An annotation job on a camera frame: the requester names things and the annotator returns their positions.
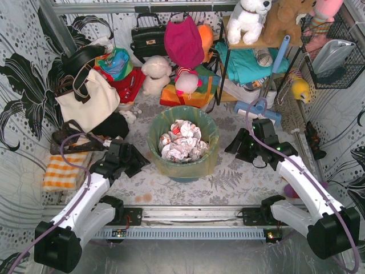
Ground pink doll striped clothes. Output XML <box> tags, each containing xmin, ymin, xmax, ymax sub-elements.
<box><xmin>175</xmin><ymin>66</ymin><xmax>202</xmax><ymax>95</ymax></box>

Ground teal folded cloth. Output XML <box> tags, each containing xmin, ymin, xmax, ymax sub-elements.
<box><xmin>215</xmin><ymin>42</ymin><xmax>289</xmax><ymax>84</ymax></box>

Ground magenta cloth bag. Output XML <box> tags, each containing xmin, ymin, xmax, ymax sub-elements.
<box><xmin>164</xmin><ymin>15</ymin><xmax>204</xmax><ymax>69</ymax></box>

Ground black orange toy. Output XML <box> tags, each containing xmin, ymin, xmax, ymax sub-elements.
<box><xmin>305</xmin><ymin>121</ymin><xmax>327</xmax><ymax>160</ymax></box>

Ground orange white checked towel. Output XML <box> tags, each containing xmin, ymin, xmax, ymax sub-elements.
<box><xmin>42</xmin><ymin>152</ymin><xmax>92</xmax><ymax>192</ymax></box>

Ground rainbow striped cloth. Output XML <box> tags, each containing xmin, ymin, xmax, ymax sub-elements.
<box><xmin>160</xmin><ymin>65</ymin><xmax>221</xmax><ymax>108</ymax></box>

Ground white fluffy plush lamb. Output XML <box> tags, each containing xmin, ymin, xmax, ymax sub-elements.
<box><xmin>141</xmin><ymin>55</ymin><xmax>172</xmax><ymax>96</ymax></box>

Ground cream canvas tote bag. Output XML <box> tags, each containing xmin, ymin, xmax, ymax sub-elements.
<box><xmin>56</xmin><ymin>69</ymin><xmax>120</xmax><ymax>132</ymax></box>

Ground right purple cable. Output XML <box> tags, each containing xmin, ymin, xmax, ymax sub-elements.
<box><xmin>245</xmin><ymin>96</ymin><xmax>360</xmax><ymax>273</ymax></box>

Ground silver foil pouch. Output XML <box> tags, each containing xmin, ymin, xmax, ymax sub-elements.
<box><xmin>312</xmin><ymin>39</ymin><xmax>356</xmax><ymax>74</ymax></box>

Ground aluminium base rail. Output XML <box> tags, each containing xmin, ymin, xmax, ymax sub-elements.
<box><xmin>42</xmin><ymin>205</ymin><xmax>294</xmax><ymax>229</ymax></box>

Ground grey stuffed ball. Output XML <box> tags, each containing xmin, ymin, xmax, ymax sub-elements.
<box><xmin>253</xmin><ymin>48</ymin><xmax>273</xmax><ymax>67</ymax></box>

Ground yellow plush duck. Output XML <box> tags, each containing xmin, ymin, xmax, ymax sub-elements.
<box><xmin>289</xmin><ymin>70</ymin><xmax>310</xmax><ymax>103</ymax></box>

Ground black leather handbag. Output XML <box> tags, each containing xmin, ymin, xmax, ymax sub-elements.
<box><xmin>130</xmin><ymin>13</ymin><xmax>168</xmax><ymax>64</ymax></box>

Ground pink plush toy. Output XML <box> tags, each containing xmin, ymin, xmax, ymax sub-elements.
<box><xmin>306</xmin><ymin>0</ymin><xmax>343</xmax><ymax>35</ymax></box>

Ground black wire basket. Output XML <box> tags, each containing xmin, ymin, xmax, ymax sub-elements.
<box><xmin>301</xmin><ymin>14</ymin><xmax>364</xmax><ymax>90</ymax></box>

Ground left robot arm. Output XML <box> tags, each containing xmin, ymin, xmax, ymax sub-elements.
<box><xmin>34</xmin><ymin>140</ymin><xmax>150</xmax><ymax>273</ymax></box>

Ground colourful patterned cloth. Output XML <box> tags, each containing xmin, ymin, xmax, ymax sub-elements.
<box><xmin>94</xmin><ymin>47</ymin><xmax>133</xmax><ymax>82</ymax></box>

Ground purple cable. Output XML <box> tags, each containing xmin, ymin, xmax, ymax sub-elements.
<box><xmin>245</xmin><ymin>96</ymin><xmax>360</xmax><ymax>273</ymax></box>
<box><xmin>5</xmin><ymin>132</ymin><xmax>112</xmax><ymax>274</ymax></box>

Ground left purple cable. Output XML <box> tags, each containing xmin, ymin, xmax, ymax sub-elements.
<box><xmin>5</xmin><ymin>132</ymin><xmax>112</xmax><ymax>274</ymax></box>

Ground brown teddy bear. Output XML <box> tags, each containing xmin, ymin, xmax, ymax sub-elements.
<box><xmin>263</xmin><ymin>0</ymin><xmax>316</xmax><ymax>45</ymax></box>

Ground crumpled paper trash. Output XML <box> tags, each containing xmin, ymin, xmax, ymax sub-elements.
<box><xmin>158</xmin><ymin>120</ymin><xmax>210</xmax><ymax>164</ymax></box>

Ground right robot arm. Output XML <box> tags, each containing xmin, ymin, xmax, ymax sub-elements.
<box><xmin>225</xmin><ymin>119</ymin><xmax>360</xmax><ymax>259</ymax></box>

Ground black hat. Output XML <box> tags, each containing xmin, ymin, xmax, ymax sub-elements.
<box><xmin>61</xmin><ymin>45</ymin><xmax>106</xmax><ymax>76</ymax></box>

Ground white plush dog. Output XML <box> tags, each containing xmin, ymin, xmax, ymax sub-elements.
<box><xmin>227</xmin><ymin>0</ymin><xmax>272</xmax><ymax>45</ymax></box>

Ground teal plastic trash bin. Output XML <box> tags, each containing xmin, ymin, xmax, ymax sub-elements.
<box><xmin>167</xmin><ymin>170</ymin><xmax>203</xmax><ymax>183</ymax></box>

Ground brown patterned handbag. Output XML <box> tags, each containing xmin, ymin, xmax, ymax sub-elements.
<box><xmin>50</xmin><ymin>120</ymin><xmax>107</xmax><ymax>155</ymax></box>

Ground yellow plastic trash bag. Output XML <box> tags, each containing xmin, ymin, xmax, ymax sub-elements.
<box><xmin>147</xmin><ymin>106</ymin><xmax>220</xmax><ymax>180</ymax></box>

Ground black cloth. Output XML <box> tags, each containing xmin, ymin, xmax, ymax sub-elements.
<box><xmin>91</xmin><ymin>112</ymin><xmax>129</xmax><ymax>139</ymax></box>

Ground blue lint roller mop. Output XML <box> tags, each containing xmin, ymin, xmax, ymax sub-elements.
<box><xmin>234</xmin><ymin>35</ymin><xmax>290</xmax><ymax>126</ymax></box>

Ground red cloth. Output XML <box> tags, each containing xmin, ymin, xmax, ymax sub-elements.
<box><xmin>109</xmin><ymin>67</ymin><xmax>146</xmax><ymax>103</ymax></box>

